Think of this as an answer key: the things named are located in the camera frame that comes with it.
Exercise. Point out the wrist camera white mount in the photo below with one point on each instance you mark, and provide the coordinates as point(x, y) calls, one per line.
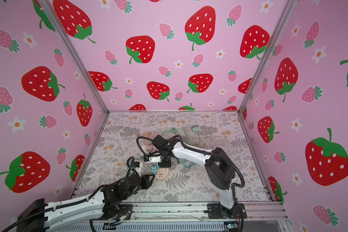
point(154, 159)
point(137, 168)

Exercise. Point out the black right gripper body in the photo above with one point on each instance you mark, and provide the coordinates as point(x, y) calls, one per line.
point(165, 163)

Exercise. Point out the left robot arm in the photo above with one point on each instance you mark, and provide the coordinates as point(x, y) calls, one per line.
point(105, 203)

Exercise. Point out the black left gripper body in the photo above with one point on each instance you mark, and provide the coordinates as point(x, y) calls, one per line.
point(145, 182)

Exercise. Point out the blue charger plug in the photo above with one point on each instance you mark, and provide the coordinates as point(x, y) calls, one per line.
point(154, 169)

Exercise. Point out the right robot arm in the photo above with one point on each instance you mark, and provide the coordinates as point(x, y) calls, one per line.
point(221, 170)

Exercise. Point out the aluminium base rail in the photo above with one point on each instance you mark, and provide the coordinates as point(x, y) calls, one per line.
point(197, 217)

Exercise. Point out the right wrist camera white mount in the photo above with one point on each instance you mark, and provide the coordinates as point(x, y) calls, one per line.
point(154, 159)

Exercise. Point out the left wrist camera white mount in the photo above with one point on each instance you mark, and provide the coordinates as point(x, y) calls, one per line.
point(137, 168)

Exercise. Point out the aluminium frame corner post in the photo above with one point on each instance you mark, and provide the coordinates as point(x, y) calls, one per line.
point(64, 37)
point(279, 28)

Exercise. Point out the aluminium frame corner post left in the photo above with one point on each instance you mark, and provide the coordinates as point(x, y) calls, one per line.
point(64, 37)

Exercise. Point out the aluminium frame corner post right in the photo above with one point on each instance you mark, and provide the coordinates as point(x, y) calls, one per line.
point(279, 28)

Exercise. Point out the pink USB charger plug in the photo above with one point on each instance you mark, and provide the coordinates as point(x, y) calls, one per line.
point(149, 148)

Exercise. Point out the round pink power socket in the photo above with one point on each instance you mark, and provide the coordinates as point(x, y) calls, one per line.
point(162, 174)

